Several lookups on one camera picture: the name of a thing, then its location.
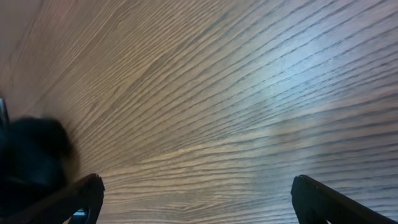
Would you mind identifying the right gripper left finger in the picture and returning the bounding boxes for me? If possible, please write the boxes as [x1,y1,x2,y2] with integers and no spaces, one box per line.
[1,174,105,224]

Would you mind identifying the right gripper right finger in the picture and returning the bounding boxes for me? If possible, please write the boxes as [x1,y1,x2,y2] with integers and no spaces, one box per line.
[290,175,397,224]

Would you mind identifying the black polo shirt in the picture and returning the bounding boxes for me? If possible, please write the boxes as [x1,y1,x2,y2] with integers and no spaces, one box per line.
[1,118,73,217]

